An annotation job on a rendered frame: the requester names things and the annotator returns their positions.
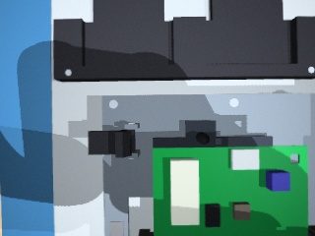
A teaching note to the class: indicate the green circuit board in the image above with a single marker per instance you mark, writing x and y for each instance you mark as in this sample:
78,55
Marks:
230,191

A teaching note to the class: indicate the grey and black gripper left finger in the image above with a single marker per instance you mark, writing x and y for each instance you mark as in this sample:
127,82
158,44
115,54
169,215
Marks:
146,232

